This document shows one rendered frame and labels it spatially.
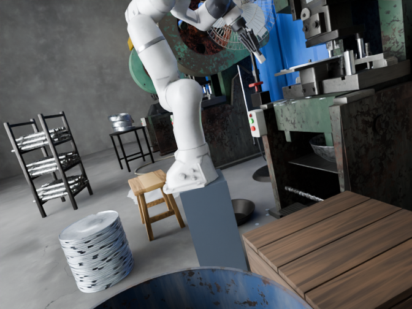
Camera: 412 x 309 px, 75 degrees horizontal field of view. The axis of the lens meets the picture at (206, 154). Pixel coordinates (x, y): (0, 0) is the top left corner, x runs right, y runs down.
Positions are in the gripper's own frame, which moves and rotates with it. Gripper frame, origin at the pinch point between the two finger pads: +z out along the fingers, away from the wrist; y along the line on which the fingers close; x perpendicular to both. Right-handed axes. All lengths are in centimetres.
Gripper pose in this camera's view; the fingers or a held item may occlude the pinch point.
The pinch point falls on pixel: (259, 56)
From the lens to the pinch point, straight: 148.8
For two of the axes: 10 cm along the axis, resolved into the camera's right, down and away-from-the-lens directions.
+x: 7.3, -6.7, 1.2
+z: 6.2, 7.3, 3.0
